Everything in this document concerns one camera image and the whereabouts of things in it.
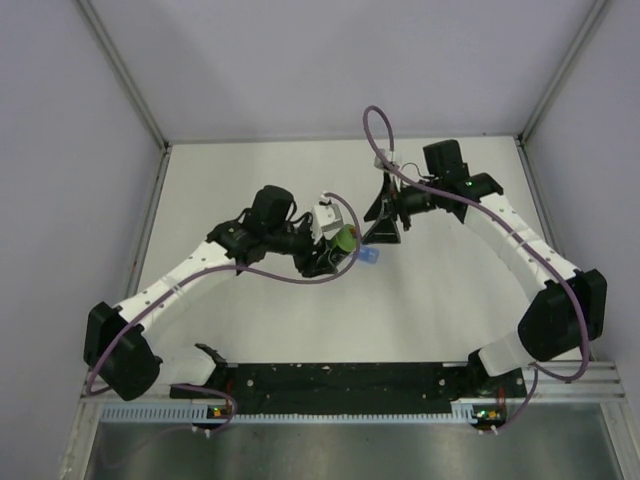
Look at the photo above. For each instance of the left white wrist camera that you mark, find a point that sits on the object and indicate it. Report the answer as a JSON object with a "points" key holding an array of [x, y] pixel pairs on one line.
{"points": [[326, 218]]}

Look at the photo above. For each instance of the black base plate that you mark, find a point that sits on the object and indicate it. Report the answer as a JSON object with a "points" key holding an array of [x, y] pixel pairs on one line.
{"points": [[418, 387]]}

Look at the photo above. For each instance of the grey cable duct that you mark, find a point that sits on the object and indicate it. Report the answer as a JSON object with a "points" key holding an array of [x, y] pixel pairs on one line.
{"points": [[215, 413]]}

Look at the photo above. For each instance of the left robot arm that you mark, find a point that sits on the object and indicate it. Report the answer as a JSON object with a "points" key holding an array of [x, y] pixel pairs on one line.
{"points": [[122, 341]]}

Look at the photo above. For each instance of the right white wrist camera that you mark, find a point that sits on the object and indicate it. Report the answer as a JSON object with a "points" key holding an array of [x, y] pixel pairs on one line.
{"points": [[387, 158]]}

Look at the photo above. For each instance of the blue pill organizer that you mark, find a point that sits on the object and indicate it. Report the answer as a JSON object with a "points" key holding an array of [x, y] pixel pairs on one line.
{"points": [[368, 254]]}

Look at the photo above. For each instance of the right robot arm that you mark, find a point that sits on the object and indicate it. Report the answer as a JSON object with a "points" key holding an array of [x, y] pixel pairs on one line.
{"points": [[567, 305]]}

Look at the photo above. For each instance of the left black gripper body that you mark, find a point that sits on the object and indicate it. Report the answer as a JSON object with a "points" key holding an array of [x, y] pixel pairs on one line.
{"points": [[303, 256]]}

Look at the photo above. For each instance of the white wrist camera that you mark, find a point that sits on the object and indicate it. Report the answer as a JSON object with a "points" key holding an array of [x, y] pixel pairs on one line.
{"points": [[387, 158], [326, 218]]}

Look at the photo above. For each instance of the green bottle cap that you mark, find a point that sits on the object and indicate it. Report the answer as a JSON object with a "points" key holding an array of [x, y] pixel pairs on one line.
{"points": [[345, 239]]}

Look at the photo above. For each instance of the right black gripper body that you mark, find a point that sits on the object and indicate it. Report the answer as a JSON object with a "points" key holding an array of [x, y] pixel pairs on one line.
{"points": [[402, 200]]}

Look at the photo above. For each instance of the green pill bottle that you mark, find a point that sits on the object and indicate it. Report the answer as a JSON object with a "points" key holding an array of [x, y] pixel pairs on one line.
{"points": [[336, 253]]}

